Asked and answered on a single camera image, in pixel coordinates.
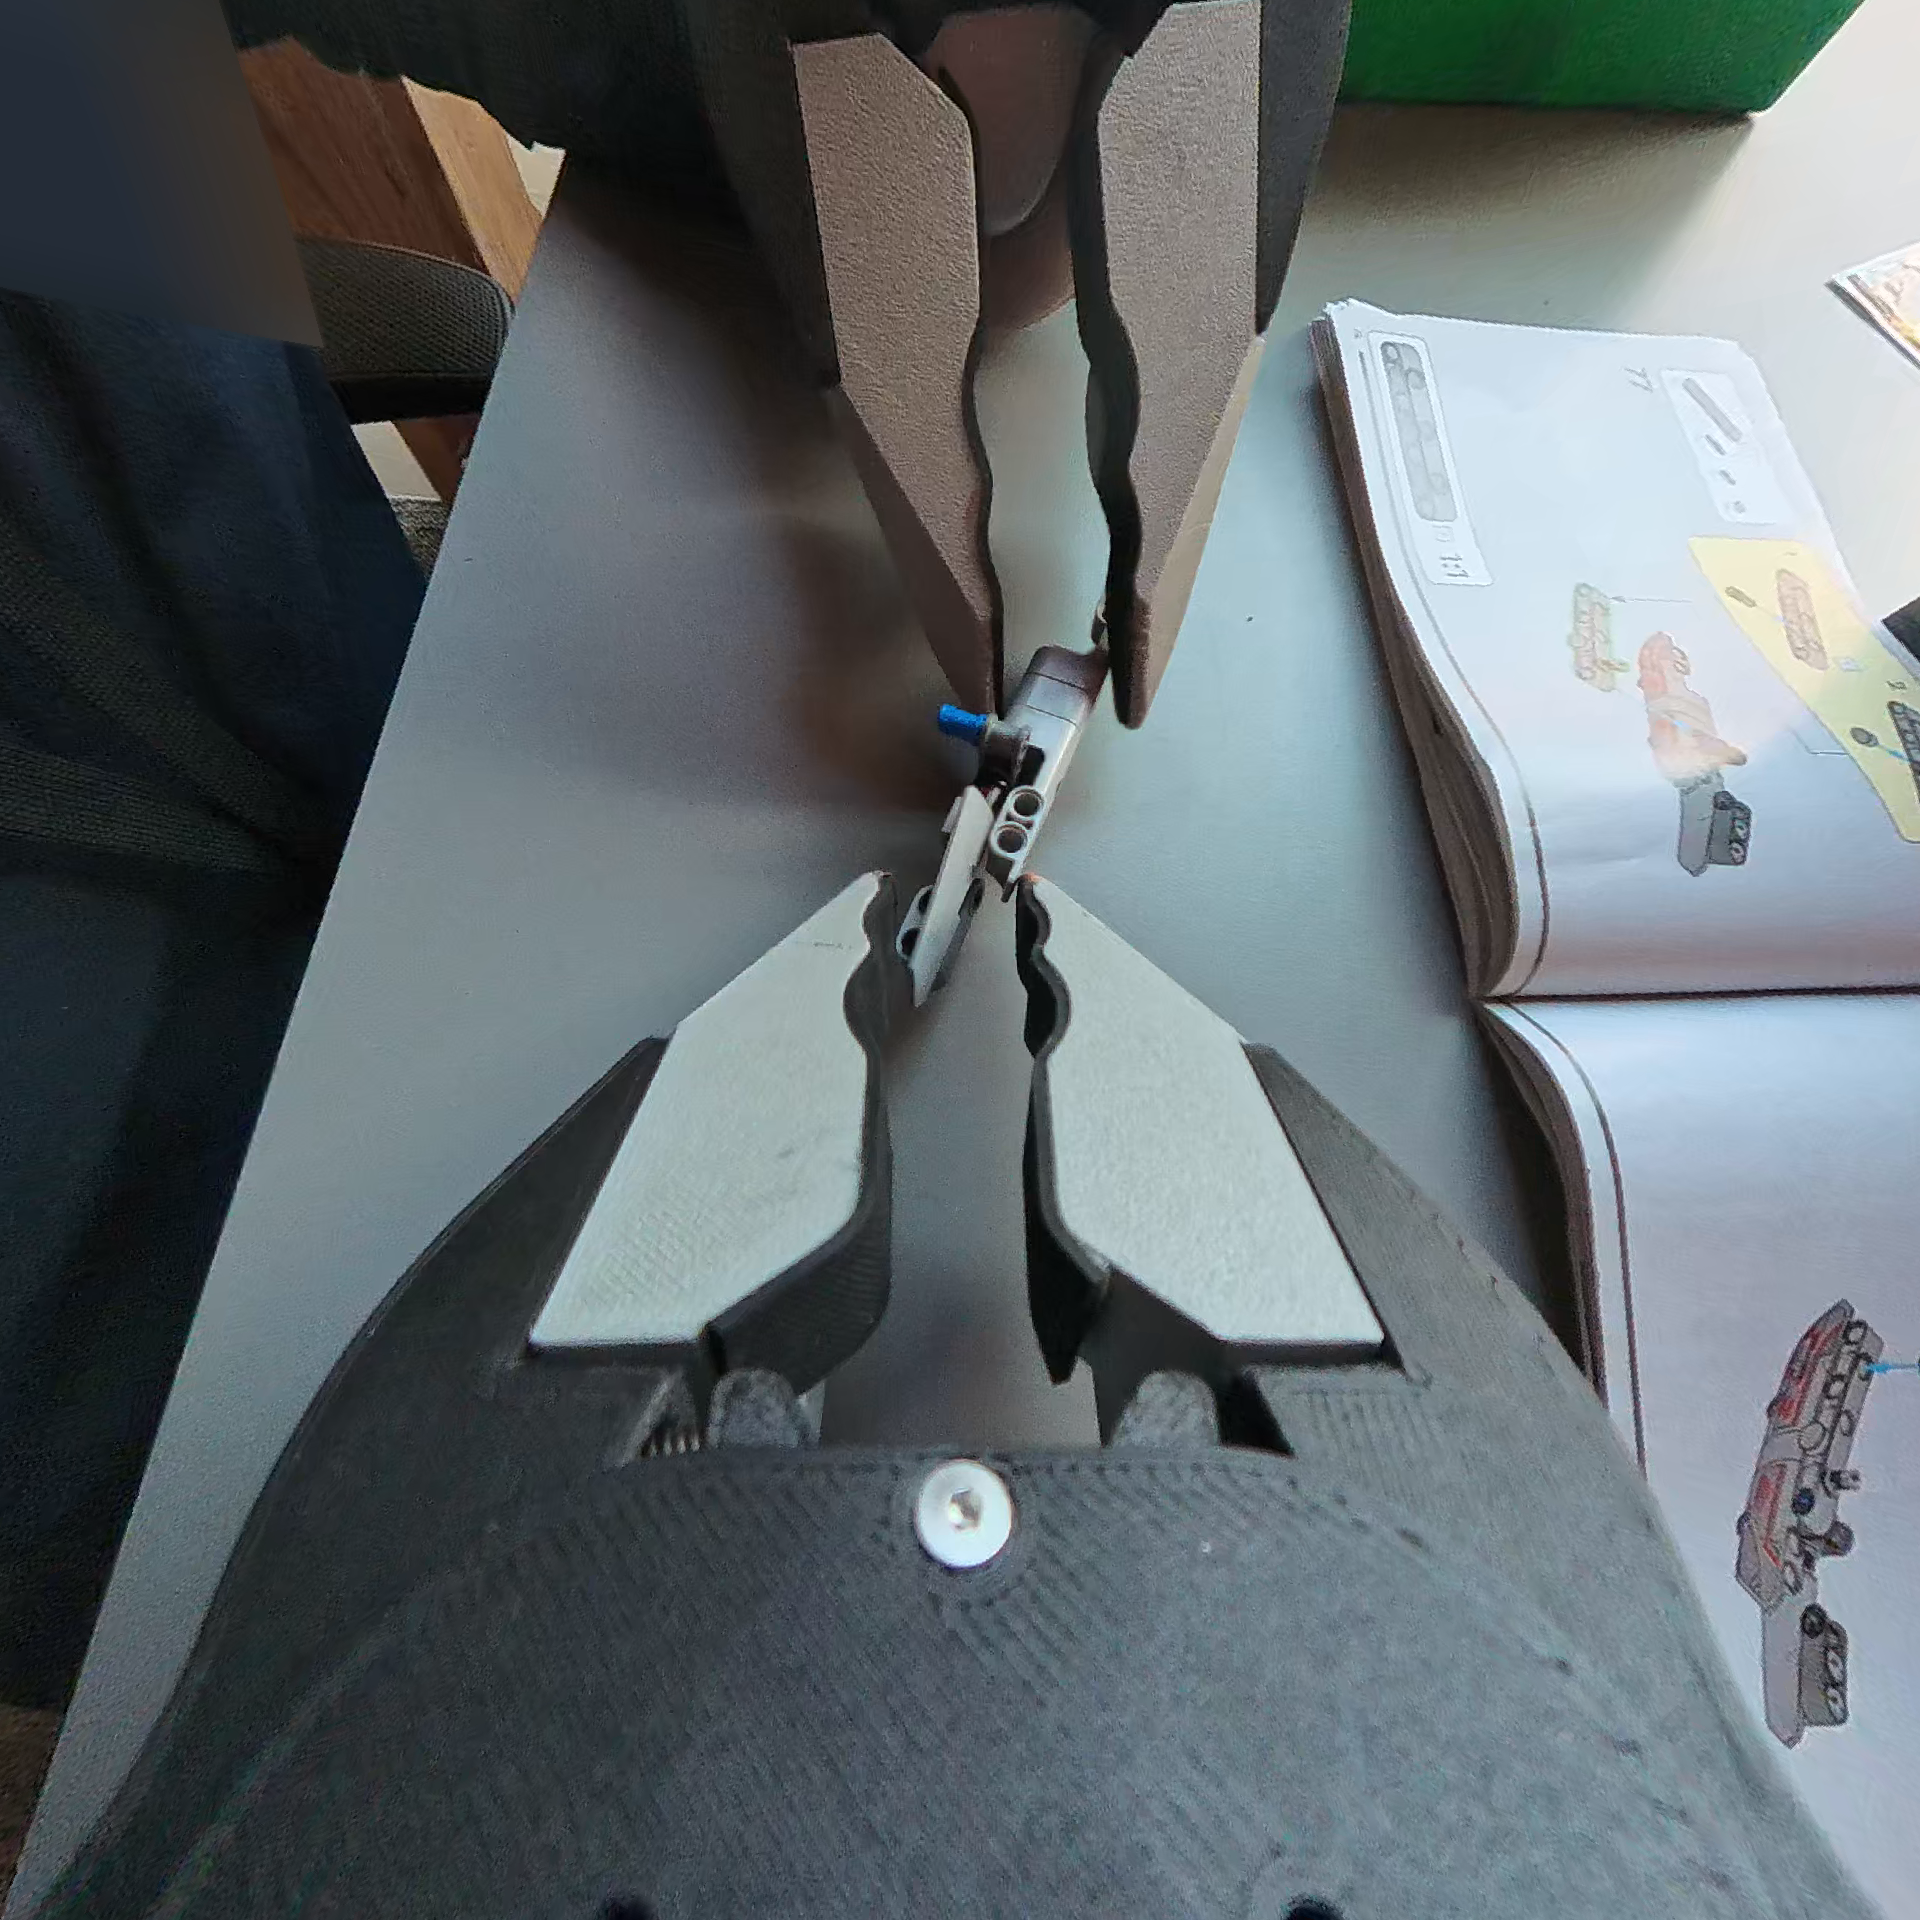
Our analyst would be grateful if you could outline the small printed leaflet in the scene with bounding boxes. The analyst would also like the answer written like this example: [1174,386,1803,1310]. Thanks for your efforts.
[1826,238,1920,369]

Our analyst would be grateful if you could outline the open lego instruction booklet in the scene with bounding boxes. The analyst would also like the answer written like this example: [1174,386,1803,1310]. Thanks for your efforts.
[1310,298,1920,1920]

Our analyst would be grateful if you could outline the person's dark blue clothing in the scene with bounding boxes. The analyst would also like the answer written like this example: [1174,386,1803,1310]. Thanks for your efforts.
[0,285,431,1712]

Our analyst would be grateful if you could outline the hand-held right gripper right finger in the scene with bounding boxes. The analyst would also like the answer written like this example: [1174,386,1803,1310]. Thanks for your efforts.
[1016,877,1393,1389]

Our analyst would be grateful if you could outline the grey lego assembly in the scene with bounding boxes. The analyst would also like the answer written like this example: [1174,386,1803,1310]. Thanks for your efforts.
[897,638,1120,1009]

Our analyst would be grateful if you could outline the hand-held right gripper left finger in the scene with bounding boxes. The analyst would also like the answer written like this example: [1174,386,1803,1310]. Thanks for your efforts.
[527,870,904,1403]

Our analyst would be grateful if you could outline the dark fabric chair seat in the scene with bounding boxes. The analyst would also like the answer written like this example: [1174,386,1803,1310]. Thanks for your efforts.
[297,238,518,425]

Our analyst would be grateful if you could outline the green box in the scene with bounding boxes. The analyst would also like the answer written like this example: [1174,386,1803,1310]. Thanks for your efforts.
[1335,0,1866,118]

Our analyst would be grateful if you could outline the dark woven strap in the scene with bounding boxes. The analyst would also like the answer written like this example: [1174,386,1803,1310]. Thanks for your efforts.
[0,510,332,894]

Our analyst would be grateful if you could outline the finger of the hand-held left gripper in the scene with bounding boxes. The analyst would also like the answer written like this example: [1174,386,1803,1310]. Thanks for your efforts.
[792,31,1004,712]
[1068,0,1268,729]

